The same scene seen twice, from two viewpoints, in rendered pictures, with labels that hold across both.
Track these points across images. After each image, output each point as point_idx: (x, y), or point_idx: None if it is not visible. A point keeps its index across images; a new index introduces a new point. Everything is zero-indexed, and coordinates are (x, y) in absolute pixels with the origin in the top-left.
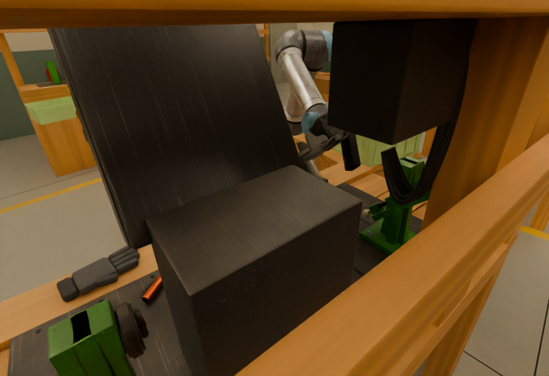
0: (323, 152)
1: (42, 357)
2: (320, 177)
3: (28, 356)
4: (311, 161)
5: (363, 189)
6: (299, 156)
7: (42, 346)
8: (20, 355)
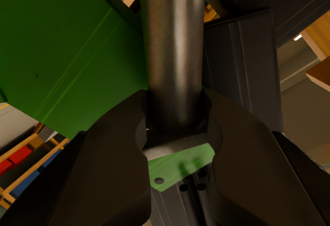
0: (129, 200)
1: None
2: None
3: None
4: (200, 86)
5: None
6: (278, 71)
7: None
8: None
